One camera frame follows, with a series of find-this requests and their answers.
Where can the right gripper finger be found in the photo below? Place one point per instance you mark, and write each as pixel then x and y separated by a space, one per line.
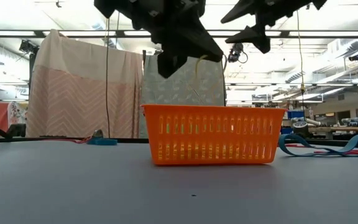
pixel 244 11
pixel 253 35

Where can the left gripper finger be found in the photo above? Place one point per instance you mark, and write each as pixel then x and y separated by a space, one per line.
pixel 168 62
pixel 197 43

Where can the yellow rubber band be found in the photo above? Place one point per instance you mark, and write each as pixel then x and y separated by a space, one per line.
pixel 196 65

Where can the wide blue rubber band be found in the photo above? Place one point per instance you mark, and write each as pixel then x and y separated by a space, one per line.
pixel 351 143

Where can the thin teal rubber band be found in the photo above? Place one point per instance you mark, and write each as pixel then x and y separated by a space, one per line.
pixel 102 142

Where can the green leaf-patterned cloth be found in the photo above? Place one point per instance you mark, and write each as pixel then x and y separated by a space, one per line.
pixel 179 90

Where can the black overhead light bar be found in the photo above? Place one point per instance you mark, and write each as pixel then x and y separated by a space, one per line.
pixel 120 33

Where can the orange plastic basket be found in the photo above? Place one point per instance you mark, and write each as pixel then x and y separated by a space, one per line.
pixel 213 115

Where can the blue storage box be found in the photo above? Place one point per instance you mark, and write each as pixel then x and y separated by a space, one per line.
pixel 295 114

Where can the pink chevron cloth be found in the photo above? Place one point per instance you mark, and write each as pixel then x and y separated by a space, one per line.
pixel 73 93

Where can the wooden workbench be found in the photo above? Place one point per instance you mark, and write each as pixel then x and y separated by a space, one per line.
pixel 337 128

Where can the black device on rack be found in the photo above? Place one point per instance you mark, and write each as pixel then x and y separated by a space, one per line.
pixel 26 46

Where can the blue table mat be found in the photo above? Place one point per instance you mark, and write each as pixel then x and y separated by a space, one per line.
pixel 104 186

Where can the pale floral cloth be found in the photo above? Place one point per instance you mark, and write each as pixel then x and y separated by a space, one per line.
pixel 17 113

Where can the black overhead camera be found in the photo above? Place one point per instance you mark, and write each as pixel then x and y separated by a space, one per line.
pixel 235 53

